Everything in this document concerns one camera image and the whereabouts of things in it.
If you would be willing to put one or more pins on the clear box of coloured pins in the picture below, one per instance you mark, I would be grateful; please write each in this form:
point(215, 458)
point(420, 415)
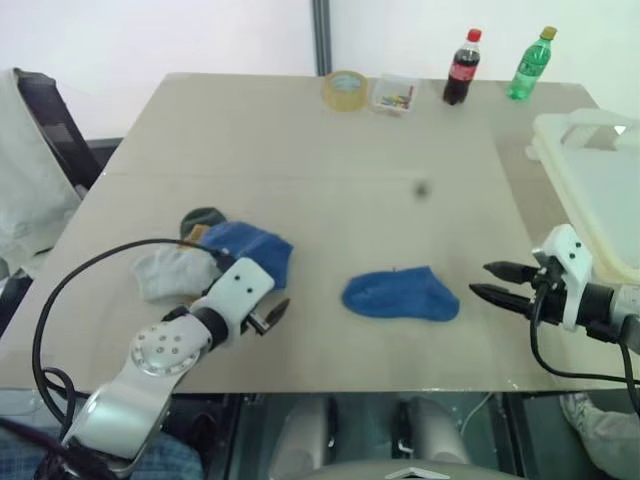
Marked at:
point(395, 98)

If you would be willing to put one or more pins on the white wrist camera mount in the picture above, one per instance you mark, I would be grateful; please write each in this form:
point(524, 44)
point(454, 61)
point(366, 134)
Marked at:
point(571, 250)
point(241, 289)

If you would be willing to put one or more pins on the silver right robot leg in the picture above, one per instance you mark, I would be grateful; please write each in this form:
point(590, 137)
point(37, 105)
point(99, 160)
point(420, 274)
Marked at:
point(435, 435)

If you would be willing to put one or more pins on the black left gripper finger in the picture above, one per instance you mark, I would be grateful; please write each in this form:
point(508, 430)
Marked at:
point(279, 310)

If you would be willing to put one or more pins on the white plastic basket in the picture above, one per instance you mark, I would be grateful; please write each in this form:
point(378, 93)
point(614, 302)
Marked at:
point(600, 200)

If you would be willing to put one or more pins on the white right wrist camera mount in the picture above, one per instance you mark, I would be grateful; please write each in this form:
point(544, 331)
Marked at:
point(571, 250)

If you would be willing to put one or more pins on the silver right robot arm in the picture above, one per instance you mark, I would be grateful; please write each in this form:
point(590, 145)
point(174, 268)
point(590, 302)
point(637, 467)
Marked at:
point(599, 307)

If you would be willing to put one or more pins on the light grey sock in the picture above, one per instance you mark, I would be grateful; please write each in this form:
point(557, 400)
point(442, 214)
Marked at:
point(170, 276)

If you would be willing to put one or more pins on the clear packing tape roll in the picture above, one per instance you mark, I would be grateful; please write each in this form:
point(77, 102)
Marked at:
point(332, 98)

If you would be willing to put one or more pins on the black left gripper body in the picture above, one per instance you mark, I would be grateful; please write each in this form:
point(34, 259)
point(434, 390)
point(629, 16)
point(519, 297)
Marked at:
point(258, 322)

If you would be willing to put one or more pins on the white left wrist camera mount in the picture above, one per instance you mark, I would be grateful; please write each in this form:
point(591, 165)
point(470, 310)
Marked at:
point(241, 289)

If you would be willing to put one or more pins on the cola bottle with red cap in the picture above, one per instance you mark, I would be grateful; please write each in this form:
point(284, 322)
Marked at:
point(460, 70)

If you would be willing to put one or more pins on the grey robot torso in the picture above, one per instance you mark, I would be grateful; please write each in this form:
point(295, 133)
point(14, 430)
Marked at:
point(400, 471)

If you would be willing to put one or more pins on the tan brown sock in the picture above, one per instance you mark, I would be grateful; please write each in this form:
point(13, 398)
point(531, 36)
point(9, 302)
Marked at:
point(196, 233)

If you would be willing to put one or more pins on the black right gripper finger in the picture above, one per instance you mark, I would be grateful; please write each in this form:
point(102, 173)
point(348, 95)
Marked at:
point(500, 298)
point(504, 270)

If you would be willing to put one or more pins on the grey metal pillar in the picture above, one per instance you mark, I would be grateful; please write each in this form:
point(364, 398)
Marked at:
point(322, 35)

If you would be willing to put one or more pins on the dark green sock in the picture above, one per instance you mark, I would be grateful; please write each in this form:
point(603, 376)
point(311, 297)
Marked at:
point(202, 217)

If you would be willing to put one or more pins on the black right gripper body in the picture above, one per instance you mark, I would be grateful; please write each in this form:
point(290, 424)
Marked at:
point(550, 300)

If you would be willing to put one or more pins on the green bottle with yellow cap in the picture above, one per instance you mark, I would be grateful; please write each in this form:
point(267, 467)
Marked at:
point(530, 65)

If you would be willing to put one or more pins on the blue sock with stitching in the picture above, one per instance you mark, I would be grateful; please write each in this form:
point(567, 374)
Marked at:
point(255, 245)

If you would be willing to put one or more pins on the blue checked fabric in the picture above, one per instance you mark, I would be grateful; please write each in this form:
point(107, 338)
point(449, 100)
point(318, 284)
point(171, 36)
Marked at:
point(20, 450)

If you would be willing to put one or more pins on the grey sneaker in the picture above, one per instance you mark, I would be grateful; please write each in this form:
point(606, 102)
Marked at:
point(590, 425)

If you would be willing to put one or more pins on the blue fuzzy sock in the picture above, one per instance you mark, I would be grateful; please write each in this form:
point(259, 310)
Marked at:
point(400, 297)

